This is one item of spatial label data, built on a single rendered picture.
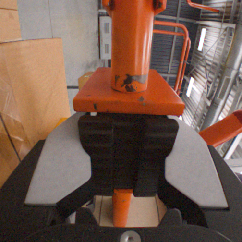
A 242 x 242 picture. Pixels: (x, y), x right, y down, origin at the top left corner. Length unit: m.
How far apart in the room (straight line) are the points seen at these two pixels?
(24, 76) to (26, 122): 0.06
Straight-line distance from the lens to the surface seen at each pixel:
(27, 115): 0.21
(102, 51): 7.52
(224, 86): 5.88
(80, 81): 1.96
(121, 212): 0.19
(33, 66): 0.23
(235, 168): 2.35
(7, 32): 1.02
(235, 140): 2.80
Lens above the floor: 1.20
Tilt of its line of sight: level
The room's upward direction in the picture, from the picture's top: 92 degrees clockwise
